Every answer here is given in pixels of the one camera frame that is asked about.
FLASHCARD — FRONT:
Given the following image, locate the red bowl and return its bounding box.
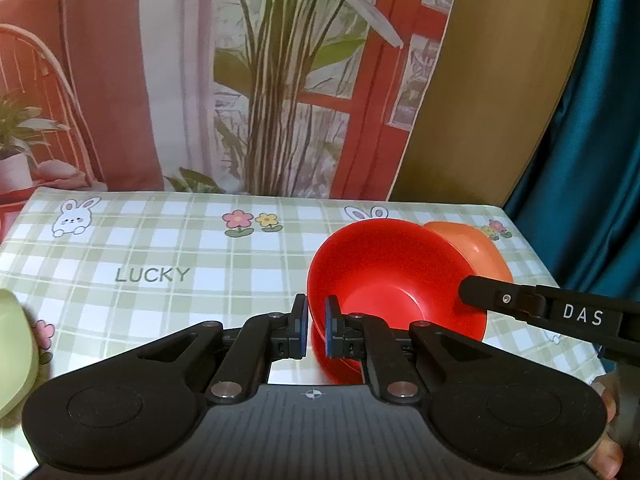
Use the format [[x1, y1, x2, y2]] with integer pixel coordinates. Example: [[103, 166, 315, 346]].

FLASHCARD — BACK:
[[306, 220, 489, 387]]

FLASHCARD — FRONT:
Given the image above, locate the printed plant backdrop cloth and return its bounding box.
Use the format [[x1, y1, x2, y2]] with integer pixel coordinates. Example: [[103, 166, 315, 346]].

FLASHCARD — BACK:
[[0, 0, 465, 202]]

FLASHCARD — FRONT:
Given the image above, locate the green checked tablecloth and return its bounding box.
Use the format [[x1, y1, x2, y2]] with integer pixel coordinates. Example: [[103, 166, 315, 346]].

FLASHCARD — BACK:
[[0, 190, 615, 433]]

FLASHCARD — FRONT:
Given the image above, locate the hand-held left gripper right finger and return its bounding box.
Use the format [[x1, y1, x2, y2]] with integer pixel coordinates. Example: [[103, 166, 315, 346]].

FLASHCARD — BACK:
[[324, 296, 488, 407]]

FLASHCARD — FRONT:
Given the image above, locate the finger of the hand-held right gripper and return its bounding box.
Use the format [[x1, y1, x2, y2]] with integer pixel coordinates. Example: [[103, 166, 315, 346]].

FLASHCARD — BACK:
[[458, 274, 548, 325]]

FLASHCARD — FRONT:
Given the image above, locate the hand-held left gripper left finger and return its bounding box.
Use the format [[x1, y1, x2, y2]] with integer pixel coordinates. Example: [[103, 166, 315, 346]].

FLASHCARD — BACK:
[[134, 292, 310, 406]]

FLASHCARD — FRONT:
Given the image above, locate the light green bowl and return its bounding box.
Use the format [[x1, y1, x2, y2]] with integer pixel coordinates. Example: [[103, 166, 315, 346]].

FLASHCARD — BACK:
[[0, 287, 41, 417]]

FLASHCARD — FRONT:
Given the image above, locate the person's right hand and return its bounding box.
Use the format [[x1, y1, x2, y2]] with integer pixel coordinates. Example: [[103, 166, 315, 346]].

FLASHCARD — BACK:
[[591, 382, 626, 479]]

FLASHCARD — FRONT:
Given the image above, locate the orange bowl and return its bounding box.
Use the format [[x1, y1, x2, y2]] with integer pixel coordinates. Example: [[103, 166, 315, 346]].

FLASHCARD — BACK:
[[424, 221, 515, 312]]

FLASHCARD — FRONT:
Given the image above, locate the teal curtain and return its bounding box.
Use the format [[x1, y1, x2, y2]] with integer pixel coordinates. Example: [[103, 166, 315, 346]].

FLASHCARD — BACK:
[[502, 0, 640, 307]]

